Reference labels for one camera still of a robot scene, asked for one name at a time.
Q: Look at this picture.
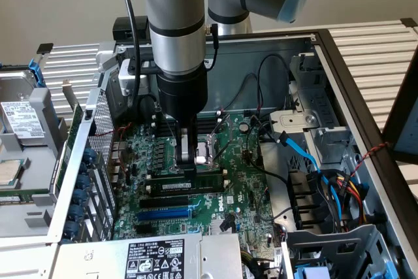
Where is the black plastic shroud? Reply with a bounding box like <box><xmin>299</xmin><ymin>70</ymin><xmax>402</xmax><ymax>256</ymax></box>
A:
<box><xmin>286</xmin><ymin>169</ymin><xmax>332</xmax><ymax>231</ymax></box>

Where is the short black expansion slot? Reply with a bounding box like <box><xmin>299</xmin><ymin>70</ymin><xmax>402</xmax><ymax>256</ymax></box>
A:
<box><xmin>135</xmin><ymin>224</ymin><xmax>155</xmax><ymax>236</ymax></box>

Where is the green Dell motherboard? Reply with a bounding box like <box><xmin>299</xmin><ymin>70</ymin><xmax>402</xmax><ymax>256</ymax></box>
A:
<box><xmin>112</xmin><ymin>114</ymin><xmax>285</xmax><ymax>260</ymax></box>

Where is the blue plastic disk rail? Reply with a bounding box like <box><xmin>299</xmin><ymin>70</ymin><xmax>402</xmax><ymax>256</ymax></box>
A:
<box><xmin>26</xmin><ymin>58</ymin><xmax>46</xmax><ymax>89</ymax></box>

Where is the silver hard disk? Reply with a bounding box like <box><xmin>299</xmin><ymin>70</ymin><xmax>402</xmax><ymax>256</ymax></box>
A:
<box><xmin>0</xmin><ymin>69</ymin><xmax>46</xmax><ymax>146</ymax></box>

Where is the long black expansion slot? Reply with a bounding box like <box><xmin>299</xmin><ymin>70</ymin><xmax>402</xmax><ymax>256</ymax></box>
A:
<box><xmin>139</xmin><ymin>195</ymin><xmax>190</xmax><ymax>210</ymax></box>

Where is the black camera cable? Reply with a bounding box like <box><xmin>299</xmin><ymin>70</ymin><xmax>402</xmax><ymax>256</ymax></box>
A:
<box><xmin>116</xmin><ymin>0</ymin><xmax>144</xmax><ymax>108</ymax></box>

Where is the green graphics card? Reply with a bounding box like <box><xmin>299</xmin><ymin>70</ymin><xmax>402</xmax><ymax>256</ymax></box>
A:
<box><xmin>52</xmin><ymin>78</ymin><xmax>84</xmax><ymax>195</ymax></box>

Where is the silver power supply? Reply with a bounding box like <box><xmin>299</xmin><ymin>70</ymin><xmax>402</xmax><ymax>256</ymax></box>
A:
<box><xmin>52</xmin><ymin>231</ymin><xmax>244</xmax><ymax>279</ymax></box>

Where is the black box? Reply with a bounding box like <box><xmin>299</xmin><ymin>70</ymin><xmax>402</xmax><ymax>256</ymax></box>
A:
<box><xmin>112</xmin><ymin>16</ymin><xmax>150</xmax><ymax>40</ymax></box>

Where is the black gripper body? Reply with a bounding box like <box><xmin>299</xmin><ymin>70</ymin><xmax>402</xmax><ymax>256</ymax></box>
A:
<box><xmin>157</xmin><ymin>68</ymin><xmax>210</xmax><ymax>129</ymax></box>

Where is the open metal PC case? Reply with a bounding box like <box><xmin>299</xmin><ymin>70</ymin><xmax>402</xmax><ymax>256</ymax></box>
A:
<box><xmin>47</xmin><ymin>28</ymin><xmax>418</xmax><ymax>279</ymax></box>

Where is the coloured power wire bundle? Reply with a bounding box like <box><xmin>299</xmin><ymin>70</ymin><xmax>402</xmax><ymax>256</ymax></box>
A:
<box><xmin>321</xmin><ymin>168</ymin><xmax>372</xmax><ymax>227</ymax></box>

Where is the silver metal disk bay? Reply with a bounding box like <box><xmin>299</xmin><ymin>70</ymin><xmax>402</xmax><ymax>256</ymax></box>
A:
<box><xmin>269</xmin><ymin>52</ymin><xmax>357</xmax><ymax>162</ymax></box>

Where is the green RAM stick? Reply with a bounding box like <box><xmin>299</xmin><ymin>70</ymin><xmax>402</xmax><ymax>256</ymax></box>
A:
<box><xmin>0</xmin><ymin>195</ymin><xmax>33</xmax><ymax>205</ymax></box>
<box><xmin>149</xmin><ymin>174</ymin><xmax>225</xmax><ymax>195</ymax></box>

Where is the blue SATA wire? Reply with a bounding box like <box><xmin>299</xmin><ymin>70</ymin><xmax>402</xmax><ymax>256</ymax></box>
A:
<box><xmin>276</xmin><ymin>131</ymin><xmax>344</xmax><ymax>237</ymax></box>

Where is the red black twisted wire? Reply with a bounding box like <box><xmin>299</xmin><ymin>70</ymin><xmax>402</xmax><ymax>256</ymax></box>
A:
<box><xmin>349</xmin><ymin>141</ymin><xmax>392</xmax><ymax>175</ymax></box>

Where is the grey printed parts rack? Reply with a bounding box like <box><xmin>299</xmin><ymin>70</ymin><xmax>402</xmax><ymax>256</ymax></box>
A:
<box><xmin>0</xmin><ymin>88</ymin><xmax>68</xmax><ymax>239</ymax></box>

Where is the black framed case side panel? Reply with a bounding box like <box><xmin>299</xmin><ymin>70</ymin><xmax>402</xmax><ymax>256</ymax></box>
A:
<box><xmin>381</xmin><ymin>58</ymin><xmax>418</xmax><ymax>164</ymax></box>

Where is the CPU socket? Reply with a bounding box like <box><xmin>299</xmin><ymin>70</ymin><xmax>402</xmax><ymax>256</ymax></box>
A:
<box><xmin>169</xmin><ymin>135</ymin><xmax>219</xmax><ymax>175</ymax></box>

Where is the blue expansion slot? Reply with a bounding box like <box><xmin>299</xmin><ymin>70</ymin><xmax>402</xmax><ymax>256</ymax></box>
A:
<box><xmin>136</xmin><ymin>206</ymin><xmax>192</xmax><ymax>223</ymax></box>

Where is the thin black looped wire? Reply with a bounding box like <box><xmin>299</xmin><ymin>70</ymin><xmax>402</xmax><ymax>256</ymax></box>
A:
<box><xmin>256</xmin><ymin>54</ymin><xmax>292</xmax><ymax>112</ymax></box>

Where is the silver CPU chip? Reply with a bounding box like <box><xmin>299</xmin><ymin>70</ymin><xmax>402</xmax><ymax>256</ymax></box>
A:
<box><xmin>0</xmin><ymin>157</ymin><xmax>29</xmax><ymax>188</ymax></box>

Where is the thick black wire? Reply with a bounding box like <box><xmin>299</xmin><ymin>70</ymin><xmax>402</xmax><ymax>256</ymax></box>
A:
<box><xmin>245</xmin><ymin>118</ymin><xmax>291</xmax><ymax>188</ymax></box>

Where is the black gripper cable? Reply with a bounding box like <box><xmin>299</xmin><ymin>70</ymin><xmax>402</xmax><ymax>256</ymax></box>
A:
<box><xmin>204</xmin><ymin>23</ymin><xmax>219</xmax><ymax>71</ymax></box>

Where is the small silver heatsink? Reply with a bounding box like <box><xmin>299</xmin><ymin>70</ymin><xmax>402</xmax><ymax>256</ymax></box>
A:
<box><xmin>210</xmin><ymin>220</ymin><xmax>229</xmax><ymax>235</ymax></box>

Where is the grey metal disk cage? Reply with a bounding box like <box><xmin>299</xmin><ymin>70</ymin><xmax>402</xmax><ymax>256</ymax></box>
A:
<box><xmin>281</xmin><ymin>223</ymin><xmax>404</xmax><ymax>279</ymax></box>

